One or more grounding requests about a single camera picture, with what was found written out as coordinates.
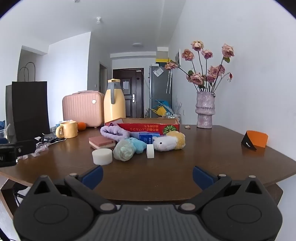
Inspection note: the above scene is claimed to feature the black paper bag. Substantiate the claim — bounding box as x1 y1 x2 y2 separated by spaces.
6 62 51 142

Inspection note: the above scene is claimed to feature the pile of household clutter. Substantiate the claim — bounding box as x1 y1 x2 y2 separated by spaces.
148 100 181 120

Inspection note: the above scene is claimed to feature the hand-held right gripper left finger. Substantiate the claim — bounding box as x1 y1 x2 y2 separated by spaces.
30 166 117 212

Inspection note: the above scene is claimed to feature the bunch of dried pink roses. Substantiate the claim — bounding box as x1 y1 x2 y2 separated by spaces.
165 41 235 93

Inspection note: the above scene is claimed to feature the blue plush toy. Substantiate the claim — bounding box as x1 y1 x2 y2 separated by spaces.
126 137 147 154

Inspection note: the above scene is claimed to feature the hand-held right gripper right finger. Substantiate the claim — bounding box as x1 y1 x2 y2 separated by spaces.
180 166 267 212

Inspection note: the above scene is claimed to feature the yellow thermos jug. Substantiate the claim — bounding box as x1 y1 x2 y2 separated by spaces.
103 79 126 124

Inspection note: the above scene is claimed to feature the yellow mug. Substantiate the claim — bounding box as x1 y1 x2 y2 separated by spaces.
55 121 78 139

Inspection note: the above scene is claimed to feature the pale green mesh bath ball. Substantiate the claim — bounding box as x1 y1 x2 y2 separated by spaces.
112 140 136 161

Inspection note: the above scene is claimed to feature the orange and black card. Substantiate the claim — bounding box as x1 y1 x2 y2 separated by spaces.
241 130 269 151

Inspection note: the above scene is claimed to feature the pink textured vase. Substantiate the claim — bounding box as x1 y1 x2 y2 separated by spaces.
195 91 216 129

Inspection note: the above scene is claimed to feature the pink suitcase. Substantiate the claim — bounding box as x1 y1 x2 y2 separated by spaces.
62 91 105 128

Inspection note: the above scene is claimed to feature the white round sponge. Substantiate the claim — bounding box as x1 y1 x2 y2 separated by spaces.
92 148 113 166

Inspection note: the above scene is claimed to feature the red cardboard box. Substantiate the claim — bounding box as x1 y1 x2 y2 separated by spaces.
105 117 180 139

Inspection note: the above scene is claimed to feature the grey refrigerator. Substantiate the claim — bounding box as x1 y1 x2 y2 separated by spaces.
149 64 173 117

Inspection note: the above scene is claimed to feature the white and yellow plush toy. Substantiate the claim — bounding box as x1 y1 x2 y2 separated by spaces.
152 131 186 152

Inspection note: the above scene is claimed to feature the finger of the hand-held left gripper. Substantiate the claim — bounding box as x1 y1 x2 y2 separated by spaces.
14 139 37 155

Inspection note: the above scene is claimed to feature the pile of candy wrappers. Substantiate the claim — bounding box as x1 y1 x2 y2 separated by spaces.
17 133 65 160

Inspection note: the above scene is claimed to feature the purple fluffy headband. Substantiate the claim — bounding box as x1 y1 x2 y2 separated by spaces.
100 123 130 144

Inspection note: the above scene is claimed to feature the blue tissue packet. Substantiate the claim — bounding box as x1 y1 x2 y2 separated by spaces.
139 132 160 145

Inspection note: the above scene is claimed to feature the dark brown entrance door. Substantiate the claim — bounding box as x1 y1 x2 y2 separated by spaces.
113 68 144 118

